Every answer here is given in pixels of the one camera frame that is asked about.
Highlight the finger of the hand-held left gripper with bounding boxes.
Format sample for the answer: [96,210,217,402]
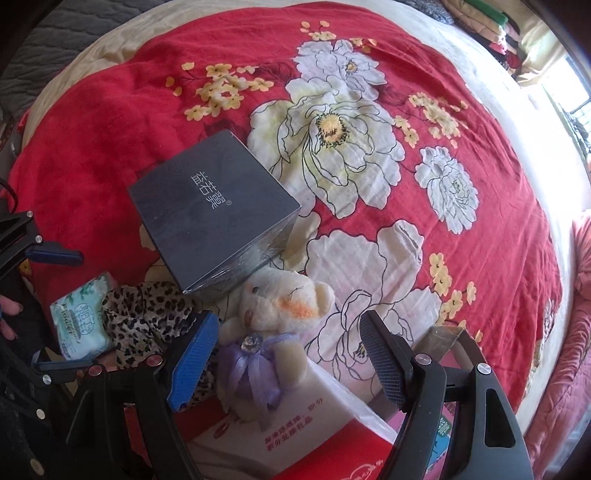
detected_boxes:
[31,347,100,387]
[0,210,85,283]

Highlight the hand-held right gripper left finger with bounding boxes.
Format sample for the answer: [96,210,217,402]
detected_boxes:
[48,310,221,480]

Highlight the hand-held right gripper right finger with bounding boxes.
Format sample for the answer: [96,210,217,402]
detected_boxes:
[359,311,536,480]

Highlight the red and white tissue pack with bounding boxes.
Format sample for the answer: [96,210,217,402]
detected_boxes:
[184,357,401,480]

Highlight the white teddy bear purple bow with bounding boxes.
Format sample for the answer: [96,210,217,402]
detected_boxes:
[215,267,336,424]

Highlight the person's left hand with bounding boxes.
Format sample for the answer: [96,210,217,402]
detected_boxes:
[0,294,25,343]

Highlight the light green tissue packet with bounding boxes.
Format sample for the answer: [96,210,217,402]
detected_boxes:
[49,271,117,361]

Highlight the leopard print cloth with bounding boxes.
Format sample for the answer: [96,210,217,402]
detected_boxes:
[101,280,221,408]

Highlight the person's dark patterned pants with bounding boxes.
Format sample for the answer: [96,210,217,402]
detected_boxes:
[0,369,77,480]

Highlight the black square box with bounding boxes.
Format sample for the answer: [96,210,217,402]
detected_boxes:
[127,129,302,295]

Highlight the pink quilt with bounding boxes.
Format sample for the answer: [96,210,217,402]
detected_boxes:
[523,216,591,468]

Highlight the grey quilted headboard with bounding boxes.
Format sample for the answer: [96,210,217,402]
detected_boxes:
[0,0,126,121]

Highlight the pile of folded clothes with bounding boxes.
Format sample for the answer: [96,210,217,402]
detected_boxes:
[442,0,526,71]

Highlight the dark blue patterned cloth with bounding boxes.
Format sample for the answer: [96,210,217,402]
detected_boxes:
[396,0,459,27]

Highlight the black cable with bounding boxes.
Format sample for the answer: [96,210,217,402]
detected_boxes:
[0,176,20,209]

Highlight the window with dark frame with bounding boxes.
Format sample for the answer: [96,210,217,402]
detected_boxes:
[542,60,591,162]

